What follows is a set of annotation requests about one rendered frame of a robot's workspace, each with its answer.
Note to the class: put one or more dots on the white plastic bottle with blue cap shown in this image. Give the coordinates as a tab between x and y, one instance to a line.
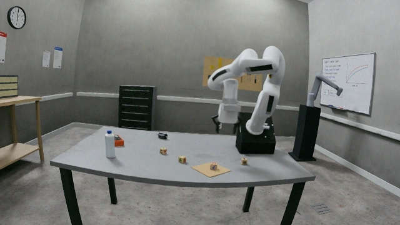
109	142

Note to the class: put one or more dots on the tan square mat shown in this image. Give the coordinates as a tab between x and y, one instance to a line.
205	169

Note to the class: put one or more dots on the orange pocket multimeter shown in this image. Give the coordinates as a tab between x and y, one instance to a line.
118	140

